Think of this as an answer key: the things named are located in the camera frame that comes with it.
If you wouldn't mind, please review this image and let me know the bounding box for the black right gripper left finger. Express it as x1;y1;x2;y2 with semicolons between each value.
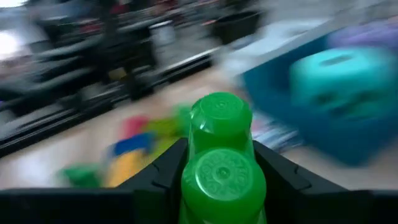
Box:
0;138;190;224

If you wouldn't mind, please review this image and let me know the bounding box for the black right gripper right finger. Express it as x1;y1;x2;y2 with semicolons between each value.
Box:
253;140;398;224

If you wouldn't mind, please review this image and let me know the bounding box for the yellow studded toy brick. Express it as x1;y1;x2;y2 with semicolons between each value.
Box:
103;148;147;188

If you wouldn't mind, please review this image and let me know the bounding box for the small red toy brick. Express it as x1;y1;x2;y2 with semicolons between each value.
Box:
119;114;150;140

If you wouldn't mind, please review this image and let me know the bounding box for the green stepped toy brick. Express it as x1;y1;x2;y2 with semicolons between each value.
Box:
178;91;268;224

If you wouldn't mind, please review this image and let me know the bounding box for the teal foam die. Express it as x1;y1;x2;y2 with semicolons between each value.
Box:
288;45;398;126

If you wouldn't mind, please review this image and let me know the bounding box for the short green toy brick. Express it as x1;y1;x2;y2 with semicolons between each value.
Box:
58;164;104;190

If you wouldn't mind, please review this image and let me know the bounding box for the blue toy brick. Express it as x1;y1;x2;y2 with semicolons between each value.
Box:
108;133;157;157

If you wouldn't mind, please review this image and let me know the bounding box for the lime green toy brick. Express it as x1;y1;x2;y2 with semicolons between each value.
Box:
144;117;182;151

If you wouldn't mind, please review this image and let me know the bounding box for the dark blue plastic bin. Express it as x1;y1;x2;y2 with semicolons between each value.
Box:
240;33;398;168

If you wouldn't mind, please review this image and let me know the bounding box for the white plastic bin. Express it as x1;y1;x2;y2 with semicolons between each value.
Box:
216;17;337;79

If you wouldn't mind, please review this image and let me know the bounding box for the purple foam die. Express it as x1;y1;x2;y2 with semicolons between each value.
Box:
325;17;398;51

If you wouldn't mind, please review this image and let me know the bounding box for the black cup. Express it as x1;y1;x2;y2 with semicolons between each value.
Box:
212;10;262;45

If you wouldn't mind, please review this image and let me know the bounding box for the black table frame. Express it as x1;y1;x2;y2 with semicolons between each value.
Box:
0;46;220;157

